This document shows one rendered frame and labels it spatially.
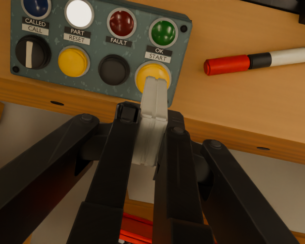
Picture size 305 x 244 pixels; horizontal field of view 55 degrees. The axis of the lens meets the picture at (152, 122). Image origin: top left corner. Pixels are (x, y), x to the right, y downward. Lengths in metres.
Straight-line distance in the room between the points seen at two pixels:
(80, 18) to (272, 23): 0.20
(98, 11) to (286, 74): 0.20
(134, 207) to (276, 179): 1.01
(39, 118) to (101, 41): 0.99
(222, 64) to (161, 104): 0.14
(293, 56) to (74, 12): 0.21
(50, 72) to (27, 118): 0.98
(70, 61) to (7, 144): 1.02
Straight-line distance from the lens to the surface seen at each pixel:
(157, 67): 0.25
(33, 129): 1.24
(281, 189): 1.34
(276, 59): 0.32
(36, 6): 0.27
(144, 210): 0.38
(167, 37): 0.25
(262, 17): 0.35
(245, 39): 0.33
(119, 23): 0.25
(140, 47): 0.26
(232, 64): 0.30
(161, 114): 0.15
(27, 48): 0.27
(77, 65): 0.26
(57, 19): 0.27
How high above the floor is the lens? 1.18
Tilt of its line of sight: 79 degrees down
